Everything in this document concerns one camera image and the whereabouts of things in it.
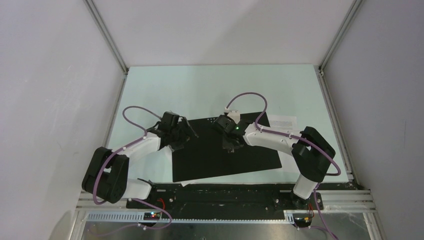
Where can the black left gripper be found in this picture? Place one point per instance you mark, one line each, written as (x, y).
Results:
(185, 137)

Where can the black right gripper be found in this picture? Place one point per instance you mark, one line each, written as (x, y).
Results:
(227, 145)

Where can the beige black file folder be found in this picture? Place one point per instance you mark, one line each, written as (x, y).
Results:
(205, 156)

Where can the white paper stack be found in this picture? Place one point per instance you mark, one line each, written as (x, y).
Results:
(190, 182)

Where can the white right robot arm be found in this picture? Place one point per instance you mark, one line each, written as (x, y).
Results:
(312, 154)

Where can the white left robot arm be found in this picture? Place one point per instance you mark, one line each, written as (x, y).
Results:
(107, 176)

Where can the printed white paper sheet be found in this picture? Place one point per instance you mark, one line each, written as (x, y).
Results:
(283, 123)

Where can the left controller circuit board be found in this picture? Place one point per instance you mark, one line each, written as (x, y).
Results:
(152, 216)

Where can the controller circuit board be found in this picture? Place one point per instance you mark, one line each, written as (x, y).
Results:
(302, 222)
(152, 216)

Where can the right controller circuit board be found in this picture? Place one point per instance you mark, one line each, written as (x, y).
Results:
(302, 222)

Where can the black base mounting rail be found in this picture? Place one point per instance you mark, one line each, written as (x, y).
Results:
(227, 201)

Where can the right aluminium frame post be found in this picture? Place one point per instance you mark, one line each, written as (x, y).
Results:
(340, 34)

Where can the aluminium frame post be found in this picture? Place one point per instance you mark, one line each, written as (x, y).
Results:
(105, 33)
(340, 34)

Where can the left aluminium frame post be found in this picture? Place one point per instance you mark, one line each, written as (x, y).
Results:
(105, 33)

